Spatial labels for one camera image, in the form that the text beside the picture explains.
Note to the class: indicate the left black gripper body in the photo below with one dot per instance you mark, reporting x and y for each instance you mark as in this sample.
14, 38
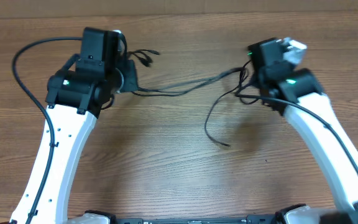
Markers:
127, 68

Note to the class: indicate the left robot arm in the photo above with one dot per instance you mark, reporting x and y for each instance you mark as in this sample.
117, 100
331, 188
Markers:
83, 87

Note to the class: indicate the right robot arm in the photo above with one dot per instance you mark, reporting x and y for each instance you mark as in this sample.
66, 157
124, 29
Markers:
299, 97

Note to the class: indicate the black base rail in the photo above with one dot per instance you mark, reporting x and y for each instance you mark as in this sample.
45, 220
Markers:
197, 220

